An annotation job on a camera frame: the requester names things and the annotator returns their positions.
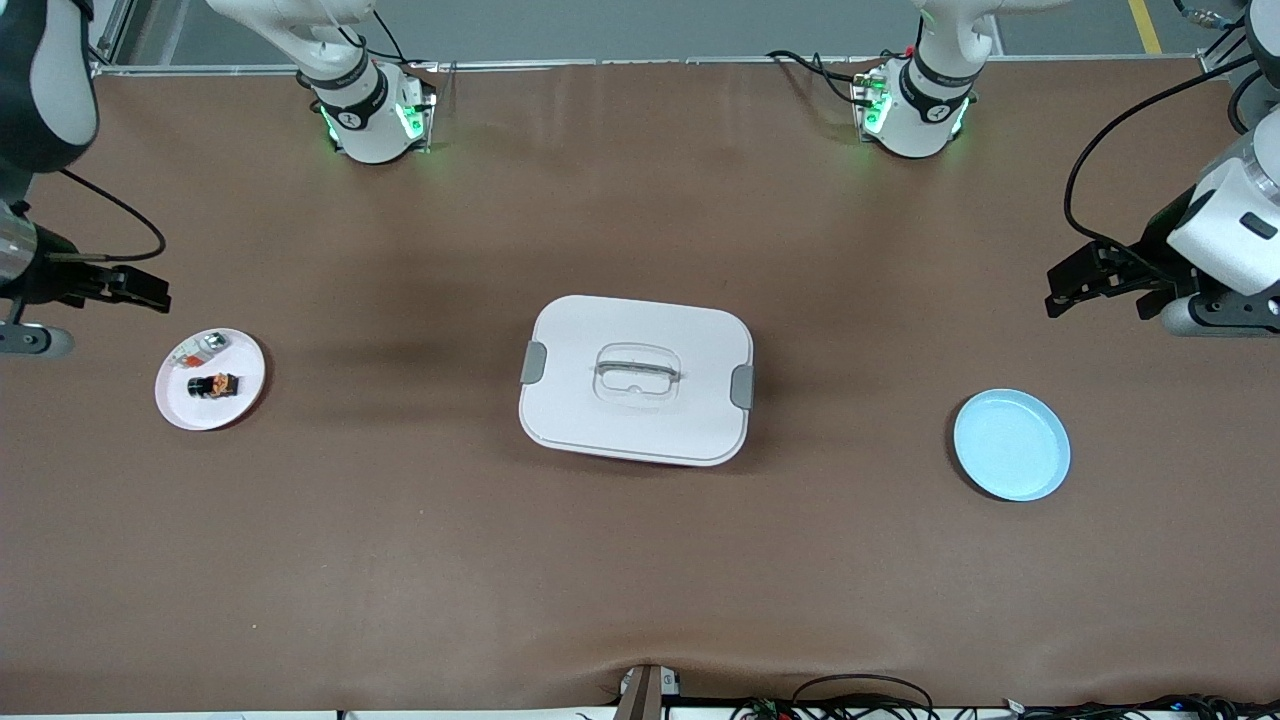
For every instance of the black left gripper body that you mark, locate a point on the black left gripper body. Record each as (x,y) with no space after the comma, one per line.
(1150,257)

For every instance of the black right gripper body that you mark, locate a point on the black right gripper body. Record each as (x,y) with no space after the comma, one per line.
(48,275)

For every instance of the orange black push-button switch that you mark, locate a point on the orange black push-button switch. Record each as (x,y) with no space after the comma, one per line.
(215,385)

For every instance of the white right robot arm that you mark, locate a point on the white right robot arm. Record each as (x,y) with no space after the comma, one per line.
(360,115)

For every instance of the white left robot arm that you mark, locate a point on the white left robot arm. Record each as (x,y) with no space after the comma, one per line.
(925,110)

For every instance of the white lidded storage box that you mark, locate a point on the white lidded storage box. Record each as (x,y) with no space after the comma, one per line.
(640,420)

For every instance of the small silver orange object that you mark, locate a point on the small silver orange object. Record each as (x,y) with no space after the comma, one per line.
(205,347)

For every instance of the pink round plate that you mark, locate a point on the pink round plate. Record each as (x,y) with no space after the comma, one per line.
(215,412)

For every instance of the light blue round plate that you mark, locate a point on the light blue round plate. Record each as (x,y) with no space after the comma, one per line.
(1010,445)

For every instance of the brown table mat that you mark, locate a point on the brown table mat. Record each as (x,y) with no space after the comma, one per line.
(400,550)

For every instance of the aluminium corner bracket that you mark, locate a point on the aluminium corner bracket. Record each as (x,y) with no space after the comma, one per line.
(1208,66)

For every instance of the aluminium frame profiles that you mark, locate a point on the aluminium frame profiles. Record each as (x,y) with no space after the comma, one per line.
(115,30)

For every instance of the silver table edge rail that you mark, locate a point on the silver table edge rail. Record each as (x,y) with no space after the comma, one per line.
(650,62)

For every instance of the brown camera post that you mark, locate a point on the brown camera post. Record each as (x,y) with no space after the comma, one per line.
(640,695)

